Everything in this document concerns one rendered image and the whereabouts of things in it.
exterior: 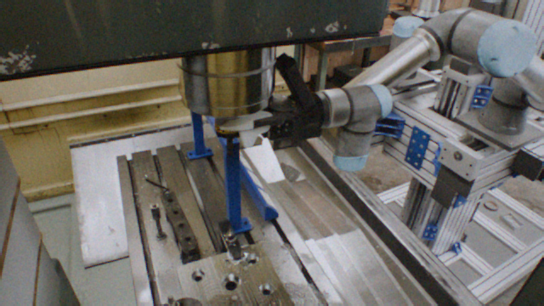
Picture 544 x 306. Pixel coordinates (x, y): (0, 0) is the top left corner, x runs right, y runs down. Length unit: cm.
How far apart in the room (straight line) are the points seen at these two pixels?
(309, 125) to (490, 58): 42
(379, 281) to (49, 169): 146
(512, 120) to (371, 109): 72
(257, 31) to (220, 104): 13
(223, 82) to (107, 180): 121
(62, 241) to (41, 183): 32
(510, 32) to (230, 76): 60
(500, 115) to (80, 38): 123
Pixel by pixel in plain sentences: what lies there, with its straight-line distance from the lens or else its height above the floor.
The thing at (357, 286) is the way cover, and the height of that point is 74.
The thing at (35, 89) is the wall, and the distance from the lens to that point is 170.
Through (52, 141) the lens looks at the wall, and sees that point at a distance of 180.
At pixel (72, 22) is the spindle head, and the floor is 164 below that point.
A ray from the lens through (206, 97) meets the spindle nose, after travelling 55.
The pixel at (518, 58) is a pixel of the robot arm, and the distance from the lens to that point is 94.
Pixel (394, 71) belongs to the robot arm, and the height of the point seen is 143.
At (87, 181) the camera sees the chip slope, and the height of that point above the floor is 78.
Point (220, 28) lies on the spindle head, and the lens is 45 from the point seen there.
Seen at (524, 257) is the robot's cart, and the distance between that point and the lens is 244.
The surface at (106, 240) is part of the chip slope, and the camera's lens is 157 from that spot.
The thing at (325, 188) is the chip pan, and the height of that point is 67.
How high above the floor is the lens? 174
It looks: 34 degrees down
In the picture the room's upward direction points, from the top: 2 degrees clockwise
